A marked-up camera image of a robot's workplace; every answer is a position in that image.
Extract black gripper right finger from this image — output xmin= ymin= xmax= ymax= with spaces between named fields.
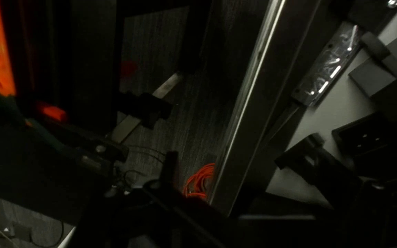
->
xmin=273 ymin=132 xmax=397 ymax=248

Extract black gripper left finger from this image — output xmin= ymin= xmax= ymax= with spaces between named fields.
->
xmin=69 ymin=150 xmax=237 ymax=248

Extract grey metal tool drawer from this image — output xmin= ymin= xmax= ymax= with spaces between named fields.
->
xmin=207 ymin=0 xmax=397 ymax=222

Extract assorted silver hand tools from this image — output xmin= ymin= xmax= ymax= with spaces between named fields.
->
xmin=291 ymin=19 xmax=364 ymax=108

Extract orange coiled cable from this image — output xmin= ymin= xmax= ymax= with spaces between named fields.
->
xmin=182 ymin=161 xmax=218 ymax=200

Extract black handled clamp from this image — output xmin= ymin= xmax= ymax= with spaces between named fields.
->
xmin=110 ymin=72 xmax=183 ymax=145

